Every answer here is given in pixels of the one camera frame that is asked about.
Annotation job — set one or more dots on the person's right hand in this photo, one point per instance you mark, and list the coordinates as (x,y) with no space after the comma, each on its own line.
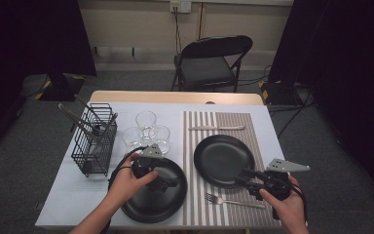
(289,209)

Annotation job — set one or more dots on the clear drinking glass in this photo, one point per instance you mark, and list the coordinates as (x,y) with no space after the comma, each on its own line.
(146,120)
(131,138)
(162,136)

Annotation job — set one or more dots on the steel fork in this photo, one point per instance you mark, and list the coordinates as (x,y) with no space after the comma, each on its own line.
(233,202)

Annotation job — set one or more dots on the steel knife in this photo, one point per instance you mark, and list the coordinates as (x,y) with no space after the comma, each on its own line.
(217,127)

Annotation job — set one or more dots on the person's left hand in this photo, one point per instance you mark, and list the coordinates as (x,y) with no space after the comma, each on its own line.
(125,185)

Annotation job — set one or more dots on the striped placemat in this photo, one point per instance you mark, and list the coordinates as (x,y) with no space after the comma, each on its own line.
(194,211)

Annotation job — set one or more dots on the black plate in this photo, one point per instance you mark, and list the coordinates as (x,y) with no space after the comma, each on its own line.
(220,159)
(162,208)

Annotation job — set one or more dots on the steel cutlery piece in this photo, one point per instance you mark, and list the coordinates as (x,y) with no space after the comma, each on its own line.
(87,109)
(74,118)
(108,130)

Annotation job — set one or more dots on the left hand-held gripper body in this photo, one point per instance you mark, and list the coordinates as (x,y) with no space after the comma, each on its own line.
(146,165)

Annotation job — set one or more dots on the black curtain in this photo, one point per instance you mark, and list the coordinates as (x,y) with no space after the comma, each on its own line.
(29,32)
(354,65)

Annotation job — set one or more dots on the black folding chair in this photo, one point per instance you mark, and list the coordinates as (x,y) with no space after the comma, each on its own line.
(204,70)

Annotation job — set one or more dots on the beige wall conduit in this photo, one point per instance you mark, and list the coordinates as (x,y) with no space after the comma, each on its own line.
(202,19)

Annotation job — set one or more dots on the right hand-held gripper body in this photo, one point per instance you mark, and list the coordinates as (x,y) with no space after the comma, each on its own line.
(277,183)

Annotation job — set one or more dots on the white wall outlet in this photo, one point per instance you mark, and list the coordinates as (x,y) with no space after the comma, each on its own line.
(180,5)

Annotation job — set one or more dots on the black stand base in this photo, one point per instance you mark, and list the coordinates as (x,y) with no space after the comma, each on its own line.
(61,87)
(279,92)

